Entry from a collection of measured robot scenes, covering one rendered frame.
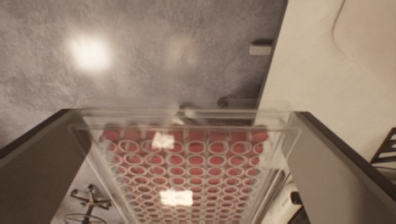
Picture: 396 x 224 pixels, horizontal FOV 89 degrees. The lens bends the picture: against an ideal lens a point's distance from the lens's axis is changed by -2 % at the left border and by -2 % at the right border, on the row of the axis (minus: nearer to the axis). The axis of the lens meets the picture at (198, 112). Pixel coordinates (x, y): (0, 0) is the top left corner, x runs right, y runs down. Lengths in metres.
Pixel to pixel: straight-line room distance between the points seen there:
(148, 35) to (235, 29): 0.47
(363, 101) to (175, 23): 0.90
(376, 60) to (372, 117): 0.31
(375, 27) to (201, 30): 0.93
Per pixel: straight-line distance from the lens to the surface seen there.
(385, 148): 0.76
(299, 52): 0.43
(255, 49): 1.21
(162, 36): 1.20
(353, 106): 0.57
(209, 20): 1.16
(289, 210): 0.86
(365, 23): 0.36
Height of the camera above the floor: 1.09
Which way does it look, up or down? 47 degrees down
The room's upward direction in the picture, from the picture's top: 179 degrees counter-clockwise
